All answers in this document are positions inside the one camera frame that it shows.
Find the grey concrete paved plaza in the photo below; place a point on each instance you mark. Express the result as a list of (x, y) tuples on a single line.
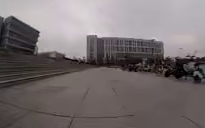
[(100, 100)]

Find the row of parked scooters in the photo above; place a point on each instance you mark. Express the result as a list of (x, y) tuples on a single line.
[(176, 70)]

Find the dark grey banded building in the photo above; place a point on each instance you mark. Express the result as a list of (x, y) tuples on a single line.
[(20, 36)]

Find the pale multi-storey building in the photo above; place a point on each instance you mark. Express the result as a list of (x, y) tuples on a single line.
[(123, 50)]

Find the wide grey stone steps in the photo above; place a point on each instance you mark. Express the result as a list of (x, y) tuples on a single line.
[(16, 68)]

